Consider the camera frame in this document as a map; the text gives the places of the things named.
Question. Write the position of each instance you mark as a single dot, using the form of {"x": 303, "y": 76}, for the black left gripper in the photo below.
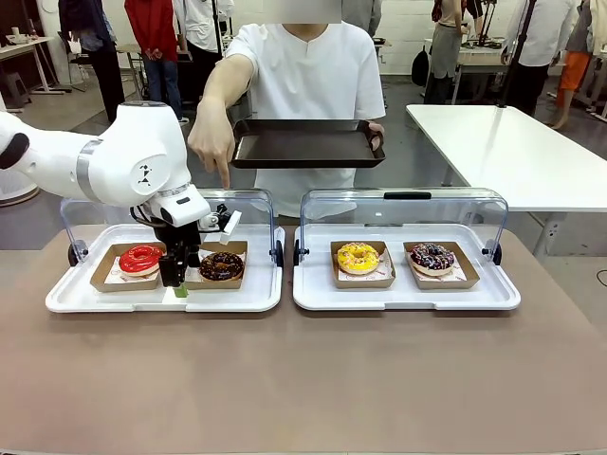
{"x": 176, "y": 237}

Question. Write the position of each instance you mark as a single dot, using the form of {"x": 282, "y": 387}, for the chocolate sprinkled donut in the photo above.
{"x": 211, "y": 270}

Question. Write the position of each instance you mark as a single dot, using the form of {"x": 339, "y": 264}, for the brown cardboard donut tray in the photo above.
{"x": 386, "y": 279}
{"x": 102, "y": 279}
{"x": 218, "y": 284}
{"x": 467, "y": 277}

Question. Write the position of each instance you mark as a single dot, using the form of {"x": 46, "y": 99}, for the dark brown serving tray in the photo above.
{"x": 303, "y": 144}

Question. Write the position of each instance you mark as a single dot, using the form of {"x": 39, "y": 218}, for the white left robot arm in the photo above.
{"x": 133, "y": 151}

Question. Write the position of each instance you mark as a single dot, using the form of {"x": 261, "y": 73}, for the person's right forearm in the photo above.
{"x": 220, "y": 90}

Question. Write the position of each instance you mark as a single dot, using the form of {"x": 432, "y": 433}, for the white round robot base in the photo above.
{"x": 16, "y": 189}

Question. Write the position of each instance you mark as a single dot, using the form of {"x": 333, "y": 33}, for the red glazed donut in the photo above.
{"x": 129, "y": 263}

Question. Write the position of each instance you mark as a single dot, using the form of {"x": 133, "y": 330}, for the yellow glazed donut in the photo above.
{"x": 348, "y": 263}

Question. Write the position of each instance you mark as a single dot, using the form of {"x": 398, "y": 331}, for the person in white shirt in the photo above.
{"x": 308, "y": 71}

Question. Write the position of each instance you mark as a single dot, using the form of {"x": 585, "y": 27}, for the purple drizzled donut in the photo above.
{"x": 422, "y": 258}

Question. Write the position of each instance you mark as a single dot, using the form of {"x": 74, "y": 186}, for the person's right hand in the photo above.
{"x": 208, "y": 142}

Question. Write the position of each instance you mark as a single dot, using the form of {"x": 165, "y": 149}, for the person's left hand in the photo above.
{"x": 375, "y": 135}

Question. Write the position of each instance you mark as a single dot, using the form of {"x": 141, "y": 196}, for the white display tray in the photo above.
{"x": 403, "y": 298}
{"x": 237, "y": 298}

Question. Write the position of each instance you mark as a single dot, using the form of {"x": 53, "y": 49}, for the clear display lid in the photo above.
{"x": 474, "y": 208}
{"x": 256, "y": 208}

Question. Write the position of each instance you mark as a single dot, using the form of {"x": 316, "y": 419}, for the bystander in dark clothes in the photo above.
{"x": 102, "y": 61}

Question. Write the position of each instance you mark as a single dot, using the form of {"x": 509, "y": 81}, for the bystander in white top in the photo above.
{"x": 201, "y": 28}

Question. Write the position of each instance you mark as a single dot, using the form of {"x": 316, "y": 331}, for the bystander in red jacket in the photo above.
{"x": 152, "y": 28}

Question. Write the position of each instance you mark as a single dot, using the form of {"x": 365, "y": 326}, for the grey stool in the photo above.
{"x": 16, "y": 90}

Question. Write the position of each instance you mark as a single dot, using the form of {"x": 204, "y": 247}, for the white background desk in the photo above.
{"x": 23, "y": 45}

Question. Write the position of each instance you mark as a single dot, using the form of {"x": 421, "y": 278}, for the bystander in grey shirt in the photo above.
{"x": 362, "y": 16}

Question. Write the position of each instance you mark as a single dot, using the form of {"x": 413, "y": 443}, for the black backpack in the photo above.
{"x": 420, "y": 68}

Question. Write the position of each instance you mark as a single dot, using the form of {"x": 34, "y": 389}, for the bystander in beige skirt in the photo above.
{"x": 446, "y": 52}

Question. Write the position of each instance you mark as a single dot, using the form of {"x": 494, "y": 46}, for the white side table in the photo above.
{"x": 512, "y": 156}

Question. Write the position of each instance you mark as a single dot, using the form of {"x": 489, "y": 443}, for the white background workbench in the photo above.
{"x": 479, "y": 57}

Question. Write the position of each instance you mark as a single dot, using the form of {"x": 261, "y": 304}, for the black tripod pole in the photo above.
{"x": 519, "y": 52}

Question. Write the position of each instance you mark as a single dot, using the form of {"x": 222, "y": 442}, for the bystander in white shirt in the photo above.
{"x": 540, "y": 33}

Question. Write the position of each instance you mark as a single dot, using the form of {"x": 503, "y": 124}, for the bystander in orange trousers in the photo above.
{"x": 574, "y": 71}

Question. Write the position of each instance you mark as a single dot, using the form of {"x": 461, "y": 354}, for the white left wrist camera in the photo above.
{"x": 230, "y": 227}

